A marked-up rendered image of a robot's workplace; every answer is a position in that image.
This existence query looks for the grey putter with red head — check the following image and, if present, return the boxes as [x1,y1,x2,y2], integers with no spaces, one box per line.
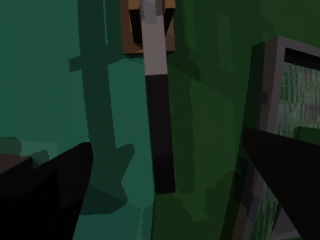
[139,0,176,195]

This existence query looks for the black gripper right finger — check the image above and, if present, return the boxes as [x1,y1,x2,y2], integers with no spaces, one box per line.
[243,128,320,240]

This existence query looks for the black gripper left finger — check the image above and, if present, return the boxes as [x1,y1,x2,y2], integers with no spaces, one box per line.
[0,143,95,240]

